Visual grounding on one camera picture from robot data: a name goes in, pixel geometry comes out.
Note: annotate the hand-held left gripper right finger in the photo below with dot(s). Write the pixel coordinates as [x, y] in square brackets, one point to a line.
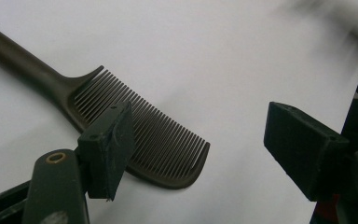
[304, 149]

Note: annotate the dark brown comb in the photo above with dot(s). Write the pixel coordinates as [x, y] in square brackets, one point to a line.
[167, 146]

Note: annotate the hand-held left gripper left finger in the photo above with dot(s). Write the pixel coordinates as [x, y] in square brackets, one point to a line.
[105, 152]

